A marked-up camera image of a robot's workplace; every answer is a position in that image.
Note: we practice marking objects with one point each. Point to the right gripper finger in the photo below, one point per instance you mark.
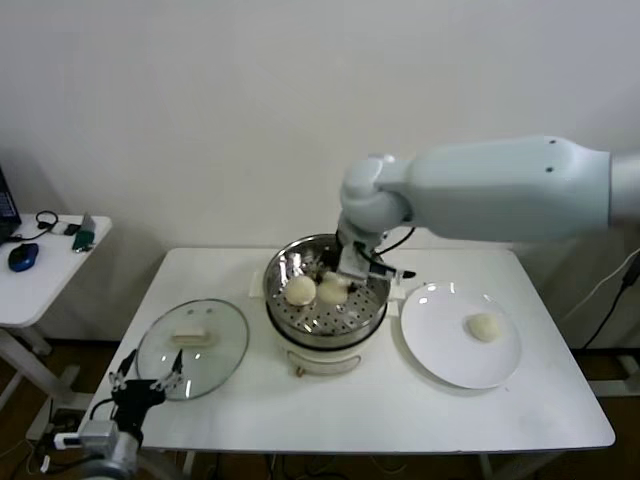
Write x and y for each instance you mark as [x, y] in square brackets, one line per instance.
[354, 286]
[317, 269]

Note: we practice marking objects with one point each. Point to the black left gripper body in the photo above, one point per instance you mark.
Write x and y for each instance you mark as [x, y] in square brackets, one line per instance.
[134, 395]

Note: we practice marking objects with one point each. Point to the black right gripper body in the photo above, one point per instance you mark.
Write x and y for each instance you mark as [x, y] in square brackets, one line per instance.
[332, 260]

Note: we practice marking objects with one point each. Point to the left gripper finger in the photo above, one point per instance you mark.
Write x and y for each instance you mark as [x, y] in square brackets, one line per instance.
[171, 380]
[119, 381]

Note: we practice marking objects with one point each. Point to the white steamed baozi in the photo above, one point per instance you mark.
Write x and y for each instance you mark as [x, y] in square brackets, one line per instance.
[300, 291]
[332, 292]
[483, 328]

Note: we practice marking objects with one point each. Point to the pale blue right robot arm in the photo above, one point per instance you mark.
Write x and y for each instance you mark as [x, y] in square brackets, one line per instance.
[500, 190]

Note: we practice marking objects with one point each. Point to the stainless steel steamer basket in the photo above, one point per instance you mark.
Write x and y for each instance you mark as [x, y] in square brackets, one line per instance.
[325, 320]

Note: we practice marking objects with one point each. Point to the black floor power strip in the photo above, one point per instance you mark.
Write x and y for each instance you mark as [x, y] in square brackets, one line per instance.
[64, 422]

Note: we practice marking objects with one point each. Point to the cream electric cooker pot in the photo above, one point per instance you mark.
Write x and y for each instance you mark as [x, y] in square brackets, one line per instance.
[320, 357]

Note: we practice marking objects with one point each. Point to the white USB plug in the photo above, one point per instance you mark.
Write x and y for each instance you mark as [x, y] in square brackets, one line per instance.
[66, 441]

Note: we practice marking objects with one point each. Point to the white round plate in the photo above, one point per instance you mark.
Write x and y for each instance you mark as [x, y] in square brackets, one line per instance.
[435, 340]

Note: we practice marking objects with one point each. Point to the white side table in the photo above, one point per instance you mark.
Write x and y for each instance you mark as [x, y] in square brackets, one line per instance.
[50, 280]

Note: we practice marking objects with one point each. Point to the green circuit board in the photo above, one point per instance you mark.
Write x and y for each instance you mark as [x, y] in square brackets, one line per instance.
[82, 237]

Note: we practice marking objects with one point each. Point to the blue computer mouse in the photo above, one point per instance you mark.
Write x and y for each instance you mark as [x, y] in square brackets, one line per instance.
[22, 257]

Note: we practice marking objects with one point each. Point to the small black adapter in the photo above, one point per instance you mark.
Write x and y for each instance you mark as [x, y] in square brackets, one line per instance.
[71, 230]

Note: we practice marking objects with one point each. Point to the black laptop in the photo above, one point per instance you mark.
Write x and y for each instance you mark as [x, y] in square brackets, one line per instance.
[6, 210]

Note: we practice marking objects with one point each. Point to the white stand base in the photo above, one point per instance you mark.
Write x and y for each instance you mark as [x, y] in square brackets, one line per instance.
[620, 387]

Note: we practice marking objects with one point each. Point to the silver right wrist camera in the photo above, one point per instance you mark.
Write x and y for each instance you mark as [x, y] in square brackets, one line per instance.
[355, 262]

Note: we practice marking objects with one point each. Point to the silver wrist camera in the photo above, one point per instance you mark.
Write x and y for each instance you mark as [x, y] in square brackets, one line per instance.
[97, 433]
[355, 262]

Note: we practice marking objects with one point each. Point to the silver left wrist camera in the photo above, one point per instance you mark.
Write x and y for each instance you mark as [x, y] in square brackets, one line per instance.
[97, 433]

